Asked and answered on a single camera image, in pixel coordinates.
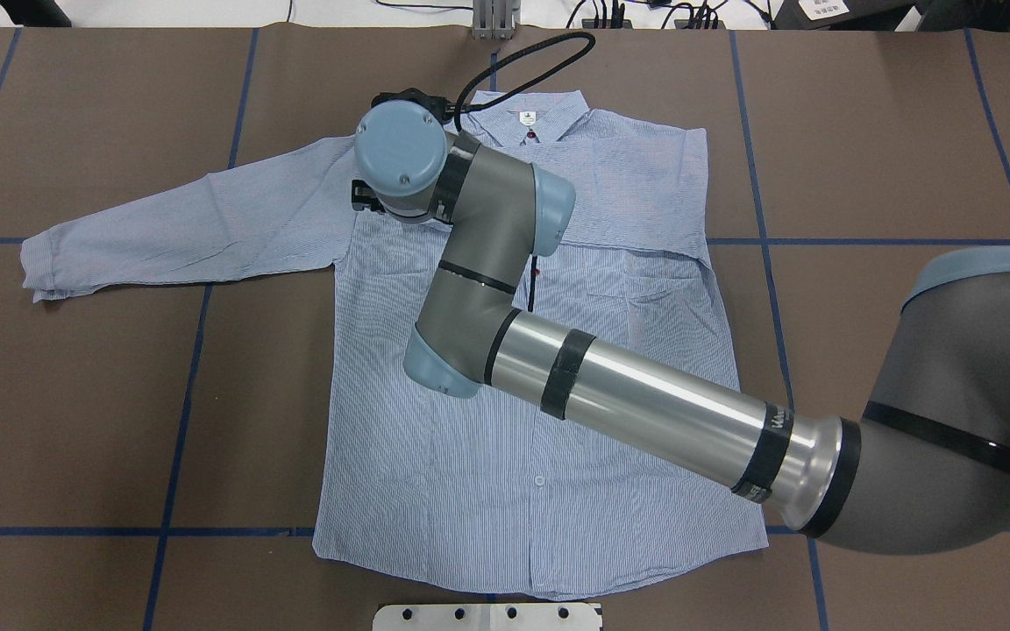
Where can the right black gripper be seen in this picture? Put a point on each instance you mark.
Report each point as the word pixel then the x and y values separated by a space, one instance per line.
pixel 362 196

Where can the light blue striped shirt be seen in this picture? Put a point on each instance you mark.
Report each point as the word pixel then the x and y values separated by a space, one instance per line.
pixel 487 494

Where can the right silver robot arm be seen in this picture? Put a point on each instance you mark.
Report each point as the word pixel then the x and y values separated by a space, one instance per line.
pixel 925 470

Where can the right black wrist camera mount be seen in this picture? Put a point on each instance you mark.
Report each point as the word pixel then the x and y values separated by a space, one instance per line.
pixel 440 108

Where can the aluminium frame post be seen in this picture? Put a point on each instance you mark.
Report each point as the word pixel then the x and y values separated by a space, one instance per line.
pixel 494 19

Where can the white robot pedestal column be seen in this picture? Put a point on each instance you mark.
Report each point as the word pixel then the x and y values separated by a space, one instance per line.
pixel 490 616

